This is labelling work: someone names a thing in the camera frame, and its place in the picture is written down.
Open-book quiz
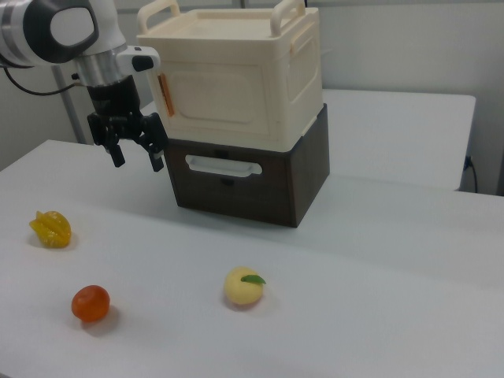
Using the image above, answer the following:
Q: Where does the orange toy tangerine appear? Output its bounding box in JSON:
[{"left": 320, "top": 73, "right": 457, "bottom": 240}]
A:
[{"left": 71, "top": 284, "right": 111, "bottom": 324}]

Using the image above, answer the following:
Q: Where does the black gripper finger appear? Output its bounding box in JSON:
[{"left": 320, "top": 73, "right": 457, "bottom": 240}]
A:
[
  {"left": 132, "top": 112, "right": 167, "bottom": 172},
  {"left": 87, "top": 112, "right": 127, "bottom": 169}
]

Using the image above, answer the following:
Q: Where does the grey metal frame post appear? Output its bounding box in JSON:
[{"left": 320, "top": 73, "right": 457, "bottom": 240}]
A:
[{"left": 53, "top": 65, "right": 88, "bottom": 145}]

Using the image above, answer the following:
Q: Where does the dark brown drawer box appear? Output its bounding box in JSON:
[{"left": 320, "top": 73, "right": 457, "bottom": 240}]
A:
[{"left": 162, "top": 102, "right": 331, "bottom": 229}]

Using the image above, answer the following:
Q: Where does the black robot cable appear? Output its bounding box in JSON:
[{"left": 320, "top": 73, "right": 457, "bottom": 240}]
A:
[{"left": 0, "top": 65, "right": 82, "bottom": 96}]

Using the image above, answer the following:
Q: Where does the black wall power cable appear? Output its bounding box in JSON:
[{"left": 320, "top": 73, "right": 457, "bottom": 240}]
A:
[{"left": 464, "top": 155, "right": 480, "bottom": 194}]

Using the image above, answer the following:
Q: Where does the white drawer handle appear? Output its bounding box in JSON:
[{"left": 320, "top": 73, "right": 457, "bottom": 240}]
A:
[{"left": 184, "top": 154, "right": 264, "bottom": 179}]

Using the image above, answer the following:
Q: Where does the cream plastic storage cabinet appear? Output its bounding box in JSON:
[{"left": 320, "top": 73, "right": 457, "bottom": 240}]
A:
[{"left": 136, "top": 0, "right": 324, "bottom": 153}]

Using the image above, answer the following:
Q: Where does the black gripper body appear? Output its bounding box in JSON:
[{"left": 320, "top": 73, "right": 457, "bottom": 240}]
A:
[{"left": 86, "top": 76, "right": 143, "bottom": 120}]

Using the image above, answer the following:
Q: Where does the pale yellow toy peach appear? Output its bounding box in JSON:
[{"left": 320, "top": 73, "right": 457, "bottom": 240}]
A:
[{"left": 223, "top": 266, "right": 267, "bottom": 307}]

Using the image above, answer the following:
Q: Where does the cream cabinet door orange handle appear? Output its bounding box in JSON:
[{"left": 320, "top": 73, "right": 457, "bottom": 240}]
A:
[{"left": 155, "top": 58, "right": 285, "bottom": 143}]

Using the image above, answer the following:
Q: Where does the yellow toy starfruit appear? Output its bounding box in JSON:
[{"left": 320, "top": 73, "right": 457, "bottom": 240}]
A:
[{"left": 28, "top": 210, "right": 73, "bottom": 250}]

